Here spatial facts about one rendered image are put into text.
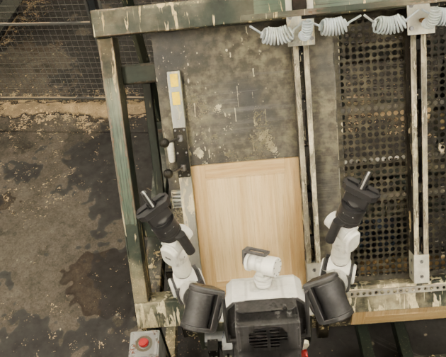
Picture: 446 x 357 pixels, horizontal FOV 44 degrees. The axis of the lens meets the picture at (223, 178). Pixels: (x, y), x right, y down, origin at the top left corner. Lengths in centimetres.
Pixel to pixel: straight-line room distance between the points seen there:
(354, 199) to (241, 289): 48
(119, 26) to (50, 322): 206
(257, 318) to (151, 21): 113
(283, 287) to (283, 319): 16
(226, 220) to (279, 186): 26
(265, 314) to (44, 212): 269
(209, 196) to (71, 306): 163
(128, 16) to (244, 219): 92
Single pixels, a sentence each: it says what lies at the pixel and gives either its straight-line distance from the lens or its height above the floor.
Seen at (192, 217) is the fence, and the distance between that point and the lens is 229.
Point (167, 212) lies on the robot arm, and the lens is 187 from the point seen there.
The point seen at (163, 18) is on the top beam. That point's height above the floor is 189.
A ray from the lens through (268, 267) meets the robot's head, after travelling 182.
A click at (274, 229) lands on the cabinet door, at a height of 111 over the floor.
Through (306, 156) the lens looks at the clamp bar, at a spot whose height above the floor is 137.
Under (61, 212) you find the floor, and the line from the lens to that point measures 417.
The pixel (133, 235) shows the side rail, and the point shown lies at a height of 116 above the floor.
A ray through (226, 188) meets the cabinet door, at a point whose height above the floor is 127.
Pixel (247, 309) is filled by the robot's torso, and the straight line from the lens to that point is 181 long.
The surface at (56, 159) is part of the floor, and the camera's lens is 458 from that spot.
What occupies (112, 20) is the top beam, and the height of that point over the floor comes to 190.
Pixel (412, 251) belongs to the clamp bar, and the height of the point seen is 102.
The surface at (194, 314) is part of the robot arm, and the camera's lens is 189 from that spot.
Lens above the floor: 295
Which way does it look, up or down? 46 degrees down
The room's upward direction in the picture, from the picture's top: 8 degrees counter-clockwise
